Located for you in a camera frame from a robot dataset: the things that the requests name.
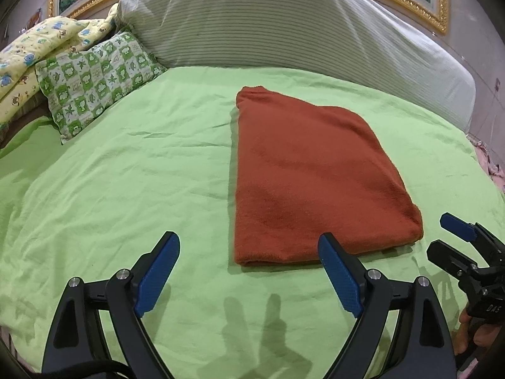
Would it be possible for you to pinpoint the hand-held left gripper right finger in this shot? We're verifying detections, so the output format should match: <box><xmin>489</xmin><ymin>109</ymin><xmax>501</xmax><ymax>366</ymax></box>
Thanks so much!
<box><xmin>318</xmin><ymin>233</ymin><xmax>458</xmax><ymax>379</ymax></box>

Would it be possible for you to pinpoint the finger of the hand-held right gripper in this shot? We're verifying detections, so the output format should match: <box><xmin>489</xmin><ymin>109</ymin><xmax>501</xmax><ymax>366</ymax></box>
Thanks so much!
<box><xmin>439</xmin><ymin>212</ymin><xmax>505</xmax><ymax>263</ymax></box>
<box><xmin>427</xmin><ymin>239</ymin><xmax>480</xmax><ymax>281</ymax></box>

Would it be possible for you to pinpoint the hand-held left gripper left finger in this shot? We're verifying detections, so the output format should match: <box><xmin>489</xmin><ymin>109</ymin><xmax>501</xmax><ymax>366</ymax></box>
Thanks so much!
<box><xmin>41</xmin><ymin>231</ymin><xmax>181</xmax><ymax>379</ymax></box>

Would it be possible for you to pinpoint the rust orange knit sweater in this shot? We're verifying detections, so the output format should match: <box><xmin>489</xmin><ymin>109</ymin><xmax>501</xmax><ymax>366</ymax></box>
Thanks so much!
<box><xmin>234</xmin><ymin>86</ymin><xmax>424</xmax><ymax>268</ymax></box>

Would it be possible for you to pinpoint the person's right hand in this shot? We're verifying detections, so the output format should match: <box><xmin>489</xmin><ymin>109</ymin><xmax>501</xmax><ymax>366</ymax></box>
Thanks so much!
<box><xmin>454</xmin><ymin>307</ymin><xmax>498</xmax><ymax>364</ymax></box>

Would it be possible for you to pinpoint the pink cloth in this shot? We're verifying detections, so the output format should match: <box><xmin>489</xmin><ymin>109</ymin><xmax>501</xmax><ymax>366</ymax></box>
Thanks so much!
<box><xmin>467</xmin><ymin>134</ymin><xmax>505</xmax><ymax>194</ymax></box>

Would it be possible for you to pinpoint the light green bed sheet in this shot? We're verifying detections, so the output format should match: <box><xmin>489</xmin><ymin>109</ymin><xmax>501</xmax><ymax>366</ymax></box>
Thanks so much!
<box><xmin>0</xmin><ymin>65</ymin><xmax>505</xmax><ymax>379</ymax></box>

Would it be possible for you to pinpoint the green patterned pillow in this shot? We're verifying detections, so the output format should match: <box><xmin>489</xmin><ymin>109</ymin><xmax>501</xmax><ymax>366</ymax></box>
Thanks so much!
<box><xmin>35</xmin><ymin>32</ymin><xmax>168</xmax><ymax>145</ymax></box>

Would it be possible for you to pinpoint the dark brown blanket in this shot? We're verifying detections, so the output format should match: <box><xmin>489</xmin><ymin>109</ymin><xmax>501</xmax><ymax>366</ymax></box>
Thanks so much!
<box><xmin>0</xmin><ymin>95</ymin><xmax>54</xmax><ymax>149</ymax></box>

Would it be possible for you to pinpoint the yellow patterned blanket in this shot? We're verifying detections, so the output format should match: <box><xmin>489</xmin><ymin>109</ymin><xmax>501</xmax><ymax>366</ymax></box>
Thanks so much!
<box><xmin>0</xmin><ymin>3</ymin><xmax>121</xmax><ymax>123</ymax></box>

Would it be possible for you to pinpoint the white striped pillow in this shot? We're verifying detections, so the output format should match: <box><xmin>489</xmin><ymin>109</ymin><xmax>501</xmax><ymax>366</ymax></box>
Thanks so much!
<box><xmin>117</xmin><ymin>0</ymin><xmax>477</xmax><ymax>134</ymax></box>

